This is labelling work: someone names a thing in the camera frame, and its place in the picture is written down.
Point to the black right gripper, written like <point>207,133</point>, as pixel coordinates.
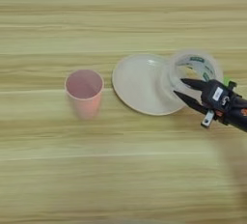
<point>236,112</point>

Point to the clear tape roll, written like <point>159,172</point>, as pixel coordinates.
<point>170,73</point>

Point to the white round plate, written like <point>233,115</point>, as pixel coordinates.
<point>138,84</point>

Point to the pink plastic cup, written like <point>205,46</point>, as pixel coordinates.
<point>84,99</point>

